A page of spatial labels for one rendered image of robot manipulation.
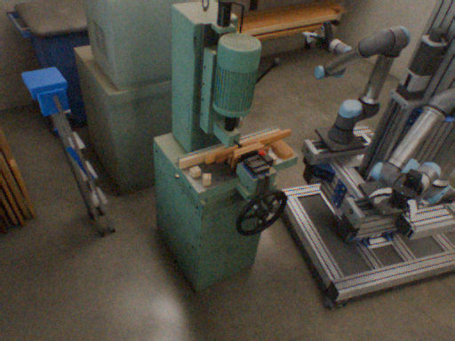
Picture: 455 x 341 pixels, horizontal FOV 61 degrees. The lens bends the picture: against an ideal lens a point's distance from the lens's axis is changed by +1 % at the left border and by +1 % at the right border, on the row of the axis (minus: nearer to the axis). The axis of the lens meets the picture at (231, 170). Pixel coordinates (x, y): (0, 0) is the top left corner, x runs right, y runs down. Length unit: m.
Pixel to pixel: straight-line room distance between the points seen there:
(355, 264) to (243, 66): 1.50
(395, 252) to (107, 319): 1.81
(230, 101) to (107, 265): 1.43
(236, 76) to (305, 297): 1.52
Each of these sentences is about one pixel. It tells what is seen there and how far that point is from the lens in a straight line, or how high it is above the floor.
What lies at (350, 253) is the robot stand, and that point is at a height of 0.21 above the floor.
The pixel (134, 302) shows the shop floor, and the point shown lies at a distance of 2.47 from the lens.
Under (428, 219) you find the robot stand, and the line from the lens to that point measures 2.27.
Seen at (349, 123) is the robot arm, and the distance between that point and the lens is 2.30.
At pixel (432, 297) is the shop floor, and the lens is 2.96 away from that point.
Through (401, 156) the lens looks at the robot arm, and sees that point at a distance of 1.73.
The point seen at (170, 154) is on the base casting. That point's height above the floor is 0.80.
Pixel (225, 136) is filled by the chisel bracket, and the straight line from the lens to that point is 1.83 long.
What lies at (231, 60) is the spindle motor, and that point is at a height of 1.46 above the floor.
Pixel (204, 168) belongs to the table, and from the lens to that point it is 1.87.
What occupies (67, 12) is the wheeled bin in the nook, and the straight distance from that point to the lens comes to 3.30.
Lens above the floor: 2.16
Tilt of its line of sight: 42 degrees down
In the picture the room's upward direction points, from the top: 8 degrees clockwise
